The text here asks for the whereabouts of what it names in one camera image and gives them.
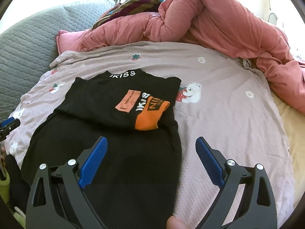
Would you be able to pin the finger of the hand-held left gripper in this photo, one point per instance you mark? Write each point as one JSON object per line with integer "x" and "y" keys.
{"x": 12, "y": 124}

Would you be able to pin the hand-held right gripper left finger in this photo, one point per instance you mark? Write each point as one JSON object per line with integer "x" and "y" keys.
{"x": 94, "y": 162}

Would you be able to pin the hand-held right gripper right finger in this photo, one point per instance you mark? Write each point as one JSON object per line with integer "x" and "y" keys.
{"x": 209, "y": 162}

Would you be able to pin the black sweater with orange cuffs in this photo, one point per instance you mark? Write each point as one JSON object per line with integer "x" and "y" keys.
{"x": 131, "y": 171}

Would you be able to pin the person's left hand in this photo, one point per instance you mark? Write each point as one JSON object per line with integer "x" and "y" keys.
{"x": 2, "y": 155}

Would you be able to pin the person's right hand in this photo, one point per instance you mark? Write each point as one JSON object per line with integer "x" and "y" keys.
{"x": 177, "y": 223}

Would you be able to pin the pink printed blanket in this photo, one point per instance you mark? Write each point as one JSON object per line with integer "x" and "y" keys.
{"x": 226, "y": 124}

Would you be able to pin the dark cloth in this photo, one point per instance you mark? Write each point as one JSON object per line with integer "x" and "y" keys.
{"x": 17, "y": 181}

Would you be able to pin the yellow-green cloth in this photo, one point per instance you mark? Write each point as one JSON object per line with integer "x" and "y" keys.
{"x": 4, "y": 186}

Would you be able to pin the grey quilted headboard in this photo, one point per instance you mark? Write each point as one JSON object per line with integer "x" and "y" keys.
{"x": 31, "y": 47}

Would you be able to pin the cream bed sheet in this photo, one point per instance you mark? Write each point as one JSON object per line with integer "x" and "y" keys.
{"x": 295, "y": 148}

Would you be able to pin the rose pink duvet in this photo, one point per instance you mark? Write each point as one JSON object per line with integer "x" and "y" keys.
{"x": 214, "y": 28}

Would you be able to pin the striped colourful cloth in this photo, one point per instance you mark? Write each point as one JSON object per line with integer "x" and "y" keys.
{"x": 133, "y": 7}

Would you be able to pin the white round wall fixture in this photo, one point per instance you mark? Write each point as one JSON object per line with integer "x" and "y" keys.
{"x": 273, "y": 18}

